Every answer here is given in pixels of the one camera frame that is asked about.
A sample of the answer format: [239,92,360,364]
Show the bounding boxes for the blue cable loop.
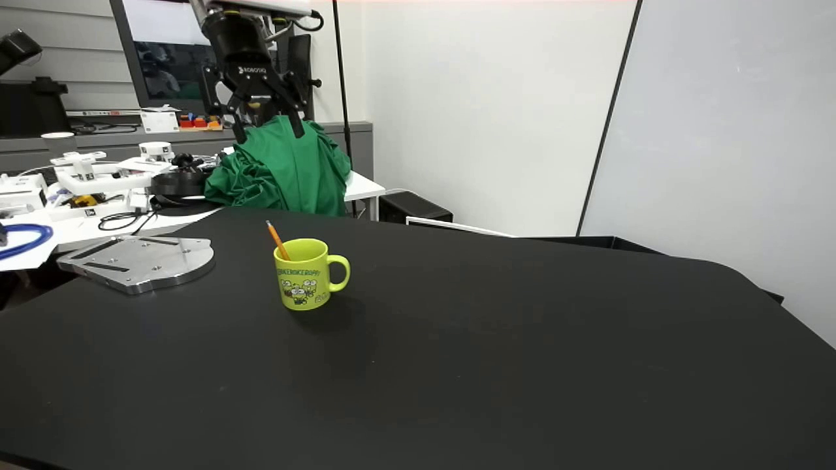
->
[0,221,58,263]

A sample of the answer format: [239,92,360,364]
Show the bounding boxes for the yellow-green printed mug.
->
[271,235,353,313]

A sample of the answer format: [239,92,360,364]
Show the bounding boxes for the small white box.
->
[139,105,179,135]

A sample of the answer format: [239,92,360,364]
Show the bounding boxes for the green cloth heap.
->
[203,114,356,218]

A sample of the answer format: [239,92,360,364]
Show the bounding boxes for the black bag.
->
[0,76,72,139]

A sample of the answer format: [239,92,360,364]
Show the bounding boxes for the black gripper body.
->
[205,48,295,108]

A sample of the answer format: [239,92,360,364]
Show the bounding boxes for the black camera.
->
[0,28,43,76]

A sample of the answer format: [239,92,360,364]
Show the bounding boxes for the small black box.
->
[379,189,454,227]

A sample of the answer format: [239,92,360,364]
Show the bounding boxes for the white plastic parts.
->
[47,140,177,201]

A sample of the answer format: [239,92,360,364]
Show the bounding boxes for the black computer monitor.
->
[107,0,315,120]

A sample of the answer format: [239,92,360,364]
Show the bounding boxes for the white desk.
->
[0,145,387,274]

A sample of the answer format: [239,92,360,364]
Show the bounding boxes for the thin black stand pole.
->
[328,0,356,165]

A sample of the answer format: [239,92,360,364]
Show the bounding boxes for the silver metal mounting plate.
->
[55,233,217,296]

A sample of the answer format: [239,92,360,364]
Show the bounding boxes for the orange tool with metal tip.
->
[264,217,290,260]

